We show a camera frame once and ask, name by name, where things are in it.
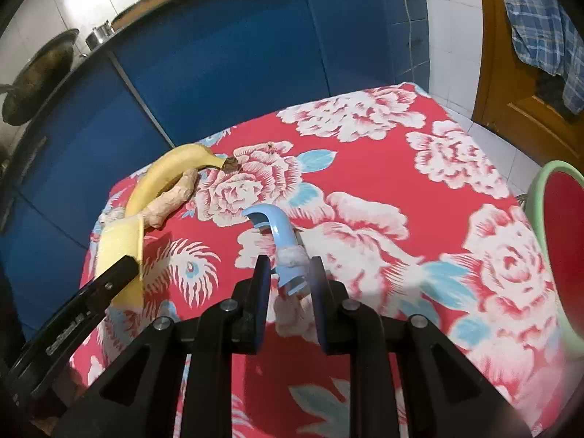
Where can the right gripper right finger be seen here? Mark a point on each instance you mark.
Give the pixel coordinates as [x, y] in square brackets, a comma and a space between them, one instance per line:
[444, 394]

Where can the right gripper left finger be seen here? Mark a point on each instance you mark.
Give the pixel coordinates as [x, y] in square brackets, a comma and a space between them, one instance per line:
[176, 377]

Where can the yellow foam fruit net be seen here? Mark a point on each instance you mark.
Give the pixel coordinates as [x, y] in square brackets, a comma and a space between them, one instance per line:
[118, 239]

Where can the light blue curved pipe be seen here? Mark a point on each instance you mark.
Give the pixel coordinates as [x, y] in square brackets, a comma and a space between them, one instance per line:
[291, 258]

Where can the red green trash basin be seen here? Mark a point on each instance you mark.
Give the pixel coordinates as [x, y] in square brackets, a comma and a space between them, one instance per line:
[554, 208]

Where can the blue kitchen cabinets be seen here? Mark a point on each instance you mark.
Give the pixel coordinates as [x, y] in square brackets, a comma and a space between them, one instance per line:
[177, 75]

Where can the garlic bulb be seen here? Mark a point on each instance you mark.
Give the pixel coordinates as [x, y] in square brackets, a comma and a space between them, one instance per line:
[112, 215]

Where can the ginger root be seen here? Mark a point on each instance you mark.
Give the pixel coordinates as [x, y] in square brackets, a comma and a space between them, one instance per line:
[156, 212]

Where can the red floral tablecloth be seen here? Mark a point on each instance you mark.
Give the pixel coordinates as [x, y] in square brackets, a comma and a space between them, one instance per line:
[402, 207]

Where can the yellow banana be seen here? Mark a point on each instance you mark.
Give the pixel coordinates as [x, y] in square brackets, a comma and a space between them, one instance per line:
[170, 167]

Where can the wooden door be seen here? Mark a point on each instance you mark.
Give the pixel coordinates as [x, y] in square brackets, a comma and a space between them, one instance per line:
[507, 101]

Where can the black wok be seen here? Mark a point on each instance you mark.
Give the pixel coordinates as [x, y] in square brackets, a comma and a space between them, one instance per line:
[38, 78]

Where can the small steel cup pot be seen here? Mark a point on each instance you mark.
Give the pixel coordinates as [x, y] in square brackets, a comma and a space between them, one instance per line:
[99, 35]

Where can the blue plaid shirt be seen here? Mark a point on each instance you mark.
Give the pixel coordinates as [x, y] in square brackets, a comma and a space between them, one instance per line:
[545, 38]

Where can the steel frying pan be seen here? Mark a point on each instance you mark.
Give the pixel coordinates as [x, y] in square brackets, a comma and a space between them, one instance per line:
[129, 14]

